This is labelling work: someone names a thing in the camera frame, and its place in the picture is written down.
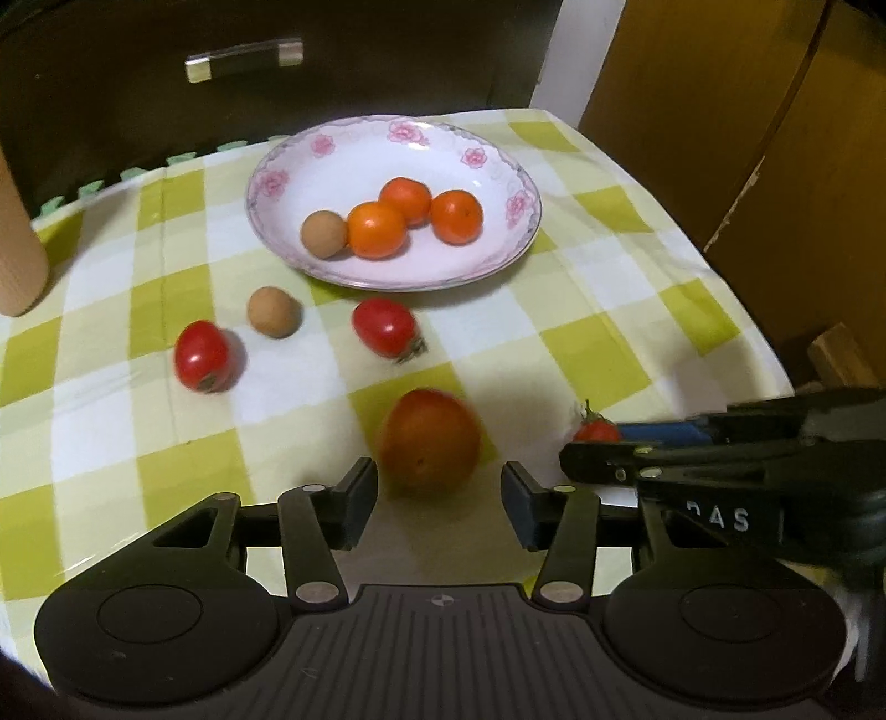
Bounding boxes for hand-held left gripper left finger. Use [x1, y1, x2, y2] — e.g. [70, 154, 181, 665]
[148, 457, 380, 611]

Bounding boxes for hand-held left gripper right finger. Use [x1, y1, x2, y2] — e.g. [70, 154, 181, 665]
[501, 461, 693, 611]

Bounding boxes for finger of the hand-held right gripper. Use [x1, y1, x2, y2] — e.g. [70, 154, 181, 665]
[615, 415, 728, 448]
[559, 441, 700, 487]

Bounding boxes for red cherry tomato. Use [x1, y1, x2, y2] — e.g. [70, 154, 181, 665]
[571, 400, 624, 444]
[352, 297, 426, 364]
[173, 320, 234, 394]

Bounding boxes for large red tomato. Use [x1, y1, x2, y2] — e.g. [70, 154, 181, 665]
[377, 388, 482, 496]

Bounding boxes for brown longan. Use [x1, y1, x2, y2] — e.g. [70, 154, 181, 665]
[300, 210, 348, 260]
[247, 286, 303, 340]

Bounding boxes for small mandarin orange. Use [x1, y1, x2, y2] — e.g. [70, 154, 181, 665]
[346, 200, 408, 261]
[378, 177, 433, 228]
[429, 189, 484, 246]

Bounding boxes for white floral dish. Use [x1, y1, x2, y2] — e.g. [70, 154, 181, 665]
[245, 116, 543, 293]

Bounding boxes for light wooden block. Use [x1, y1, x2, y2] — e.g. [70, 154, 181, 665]
[806, 322, 880, 389]

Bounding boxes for brown wooden cabinet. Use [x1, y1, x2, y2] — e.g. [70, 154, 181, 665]
[578, 0, 886, 389]

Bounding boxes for pink ribbed bottle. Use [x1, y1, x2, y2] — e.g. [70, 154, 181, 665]
[0, 148, 51, 317]

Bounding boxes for dark wooden nightstand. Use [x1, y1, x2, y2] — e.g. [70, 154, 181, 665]
[0, 0, 565, 202]

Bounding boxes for metal drawer handle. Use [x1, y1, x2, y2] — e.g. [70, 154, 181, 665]
[184, 40, 304, 84]

